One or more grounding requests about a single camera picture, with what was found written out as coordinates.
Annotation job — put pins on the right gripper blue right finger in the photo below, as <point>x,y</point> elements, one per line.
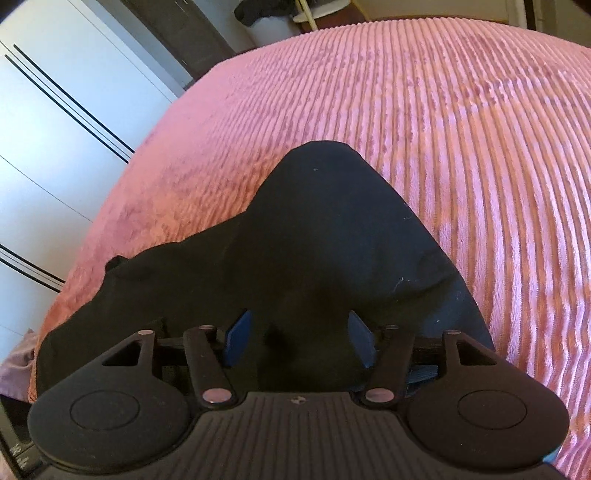
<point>386,353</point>

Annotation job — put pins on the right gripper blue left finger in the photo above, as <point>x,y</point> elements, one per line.
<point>210,352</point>

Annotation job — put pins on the black denim pants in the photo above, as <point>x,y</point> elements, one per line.
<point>323,238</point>

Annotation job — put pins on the purple grey pillow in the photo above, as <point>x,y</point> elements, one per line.
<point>16,368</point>

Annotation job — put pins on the pink ribbed bed blanket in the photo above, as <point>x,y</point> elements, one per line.
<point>484,129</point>

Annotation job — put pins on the white wardrobe with black stripes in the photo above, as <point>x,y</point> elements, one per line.
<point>78,96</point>

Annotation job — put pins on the dark grey door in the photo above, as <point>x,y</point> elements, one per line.
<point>185,33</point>

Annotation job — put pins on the white laundry basket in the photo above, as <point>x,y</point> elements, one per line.
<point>269,30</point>

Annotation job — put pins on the black clothes pile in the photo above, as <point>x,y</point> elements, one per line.
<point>249,11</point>

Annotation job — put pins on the white round side table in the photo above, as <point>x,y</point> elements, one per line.
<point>308,12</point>

